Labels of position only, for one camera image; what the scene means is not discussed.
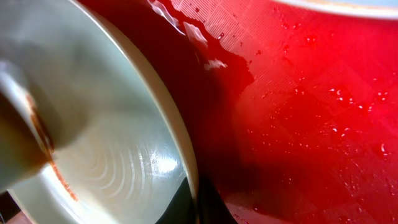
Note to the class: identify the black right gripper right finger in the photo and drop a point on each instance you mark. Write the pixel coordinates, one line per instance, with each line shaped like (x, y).
(211, 208)

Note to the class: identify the red plastic tray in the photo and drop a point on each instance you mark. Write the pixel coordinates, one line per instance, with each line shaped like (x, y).
(292, 112)

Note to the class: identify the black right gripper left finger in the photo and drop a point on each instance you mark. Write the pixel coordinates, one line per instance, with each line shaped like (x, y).
(181, 209)

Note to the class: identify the large white plate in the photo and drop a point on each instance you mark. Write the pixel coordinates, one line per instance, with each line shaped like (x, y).
(95, 135)

